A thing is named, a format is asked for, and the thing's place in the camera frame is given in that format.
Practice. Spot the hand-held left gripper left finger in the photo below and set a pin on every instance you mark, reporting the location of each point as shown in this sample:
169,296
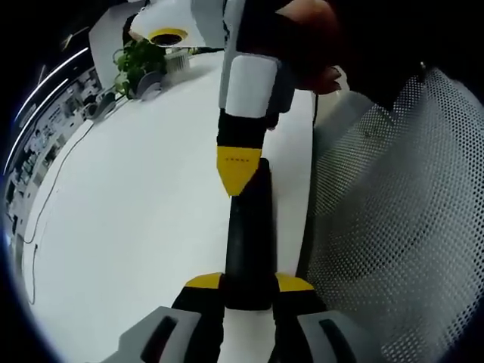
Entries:
189,321

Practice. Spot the black remote control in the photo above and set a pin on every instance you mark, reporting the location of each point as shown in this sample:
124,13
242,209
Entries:
251,234

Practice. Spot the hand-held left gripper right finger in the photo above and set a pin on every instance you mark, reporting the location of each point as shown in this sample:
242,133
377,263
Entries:
302,321

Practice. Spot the yellow rimmed round object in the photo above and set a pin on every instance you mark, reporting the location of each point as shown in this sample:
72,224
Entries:
168,36

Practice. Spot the green potted plant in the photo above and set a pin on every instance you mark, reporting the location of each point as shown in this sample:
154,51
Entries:
140,64

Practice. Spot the white mesh chair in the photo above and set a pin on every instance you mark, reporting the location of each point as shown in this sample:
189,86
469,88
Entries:
393,211

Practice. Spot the person's right hand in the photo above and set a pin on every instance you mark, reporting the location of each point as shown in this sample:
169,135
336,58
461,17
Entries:
310,41

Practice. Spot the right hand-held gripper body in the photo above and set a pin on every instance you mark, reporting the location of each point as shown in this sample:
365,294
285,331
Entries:
249,26

